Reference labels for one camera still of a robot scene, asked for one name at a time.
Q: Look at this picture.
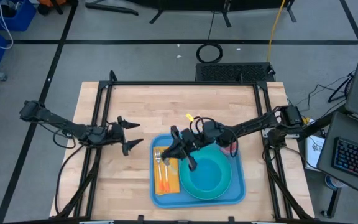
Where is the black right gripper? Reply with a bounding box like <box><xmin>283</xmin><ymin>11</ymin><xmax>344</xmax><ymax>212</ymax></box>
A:
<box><xmin>160</xmin><ymin>124</ymin><xmax>205</xmax><ymax>172</ymax></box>

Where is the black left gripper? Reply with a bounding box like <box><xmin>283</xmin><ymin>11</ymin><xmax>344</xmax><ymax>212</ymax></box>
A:
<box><xmin>105</xmin><ymin>116</ymin><xmax>145</xmax><ymax>157</ymax></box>

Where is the teal plastic plate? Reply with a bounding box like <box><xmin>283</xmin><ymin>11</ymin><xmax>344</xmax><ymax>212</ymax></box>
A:
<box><xmin>178</xmin><ymin>145</ymin><xmax>234</xmax><ymax>201</ymax></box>

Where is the spoon with orange handle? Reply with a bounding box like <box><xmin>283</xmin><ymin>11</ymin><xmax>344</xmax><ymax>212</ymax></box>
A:
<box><xmin>162</xmin><ymin>157</ymin><xmax>171</xmax><ymax>193</ymax></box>

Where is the yellow cloth napkin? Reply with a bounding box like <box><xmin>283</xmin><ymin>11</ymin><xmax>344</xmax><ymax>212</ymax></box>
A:
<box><xmin>152</xmin><ymin>145</ymin><xmax>181</xmax><ymax>197</ymax></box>

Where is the blue plastic bowl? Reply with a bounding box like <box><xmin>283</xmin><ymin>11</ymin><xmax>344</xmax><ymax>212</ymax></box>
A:
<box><xmin>188</xmin><ymin>156</ymin><xmax>224</xmax><ymax>192</ymax></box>

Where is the fork with orange handle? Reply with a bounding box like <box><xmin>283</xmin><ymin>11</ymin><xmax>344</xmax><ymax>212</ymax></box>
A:
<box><xmin>154</xmin><ymin>148</ymin><xmax>163</xmax><ymax>193</ymax></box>

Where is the pink plastic cup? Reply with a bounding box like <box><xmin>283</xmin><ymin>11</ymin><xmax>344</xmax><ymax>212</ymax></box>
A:
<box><xmin>221</xmin><ymin>140</ymin><xmax>239</xmax><ymax>157</ymax></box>

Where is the blue plastic tray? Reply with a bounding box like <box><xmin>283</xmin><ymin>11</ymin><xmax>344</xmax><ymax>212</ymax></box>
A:
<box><xmin>149</xmin><ymin>133</ymin><xmax>247</xmax><ymax>209</ymax></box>

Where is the black perforated computer case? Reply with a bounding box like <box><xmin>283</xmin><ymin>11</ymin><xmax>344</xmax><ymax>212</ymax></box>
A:
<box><xmin>195</xmin><ymin>62</ymin><xmax>277</xmax><ymax>83</ymax></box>

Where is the black flat floor bar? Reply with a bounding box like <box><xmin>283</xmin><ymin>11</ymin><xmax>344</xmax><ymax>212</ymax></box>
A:
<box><xmin>85</xmin><ymin>2</ymin><xmax>139</xmax><ymax>17</ymax></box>

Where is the white printed paper sheet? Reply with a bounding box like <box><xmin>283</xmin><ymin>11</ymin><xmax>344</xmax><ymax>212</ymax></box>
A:
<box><xmin>304</xmin><ymin>134</ymin><xmax>326</xmax><ymax>171</ymax></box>

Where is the black partition screen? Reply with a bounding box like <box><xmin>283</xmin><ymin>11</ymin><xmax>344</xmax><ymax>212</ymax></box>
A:
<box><xmin>126</xmin><ymin>0</ymin><xmax>297</xmax><ymax>28</ymax></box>

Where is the white and blue can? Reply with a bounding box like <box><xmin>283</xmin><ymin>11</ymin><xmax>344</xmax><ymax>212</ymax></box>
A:
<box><xmin>324</xmin><ymin>174</ymin><xmax>344</xmax><ymax>191</ymax></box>

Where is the grey desk with keyboard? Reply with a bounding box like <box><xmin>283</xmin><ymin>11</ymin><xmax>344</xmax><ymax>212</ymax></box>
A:
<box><xmin>316</xmin><ymin>111</ymin><xmax>358</xmax><ymax>202</ymax></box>

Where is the orange and black bag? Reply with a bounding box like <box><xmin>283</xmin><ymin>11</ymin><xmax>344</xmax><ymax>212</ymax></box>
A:
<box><xmin>37</xmin><ymin>0</ymin><xmax>79</xmax><ymax>16</ymax></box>

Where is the large blue storage bin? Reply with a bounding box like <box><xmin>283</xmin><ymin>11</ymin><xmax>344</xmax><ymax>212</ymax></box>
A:
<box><xmin>0</xmin><ymin>0</ymin><xmax>37</xmax><ymax>32</ymax></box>

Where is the backlit computer keyboard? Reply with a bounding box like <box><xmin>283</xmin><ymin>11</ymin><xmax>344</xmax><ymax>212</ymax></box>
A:
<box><xmin>331</xmin><ymin>136</ymin><xmax>358</xmax><ymax>187</ymax></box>

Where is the black metal table frame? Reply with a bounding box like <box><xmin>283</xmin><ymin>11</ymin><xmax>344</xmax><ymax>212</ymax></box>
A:
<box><xmin>54</xmin><ymin>80</ymin><xmax>315</xmax><ymax>224</ymax></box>

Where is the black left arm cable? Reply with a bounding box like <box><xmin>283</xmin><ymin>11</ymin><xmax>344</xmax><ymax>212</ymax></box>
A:
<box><xmin>54</xmin><ymin>144</ymin><xmax>85</xmax><ymax>215</ymax></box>

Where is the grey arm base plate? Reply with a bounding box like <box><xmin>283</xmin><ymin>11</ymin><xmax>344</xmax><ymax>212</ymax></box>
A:
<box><xmin>260</xmin><ymin>128</ymin><xmax>301</xmax><ymax>140</ymax></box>

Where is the coiled black cable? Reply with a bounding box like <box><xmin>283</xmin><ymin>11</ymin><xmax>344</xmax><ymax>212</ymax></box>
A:
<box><xmin>195</xmin><ymin>42</ymin><xmax>224</xmax><ymax>64</ymax></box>

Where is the thin black floor cable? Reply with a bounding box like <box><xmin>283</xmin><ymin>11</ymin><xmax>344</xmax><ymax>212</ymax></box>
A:
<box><xmin>206</xmin><ymin>11</ymin><xmax>216</xmax><ymax>43</ymax></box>

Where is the yellow hanging cable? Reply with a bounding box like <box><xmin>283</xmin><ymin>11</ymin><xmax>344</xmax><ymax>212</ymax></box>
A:
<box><xmin>265</xmin><ymin>0</ymin><xmax>287</xmax><ymax>63</ymax></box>

